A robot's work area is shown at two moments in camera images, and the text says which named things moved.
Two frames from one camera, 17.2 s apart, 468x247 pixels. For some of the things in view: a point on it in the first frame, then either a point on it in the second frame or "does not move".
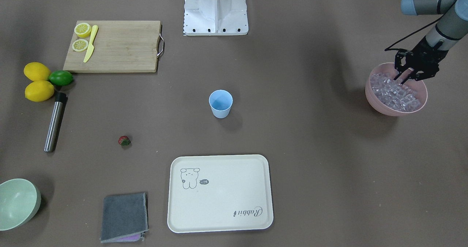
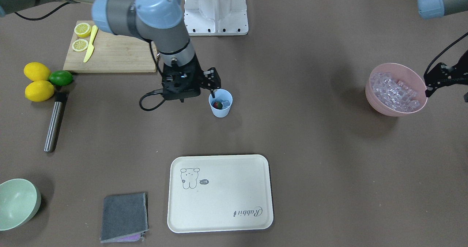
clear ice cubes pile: x=400 y=97 does not move
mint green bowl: x=20 y=199 does not move
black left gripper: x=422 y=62 → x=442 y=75
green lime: x=60 y=77 does not move
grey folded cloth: x=124 y=217 does not move
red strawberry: x=124 y=140 → x=218 y=105
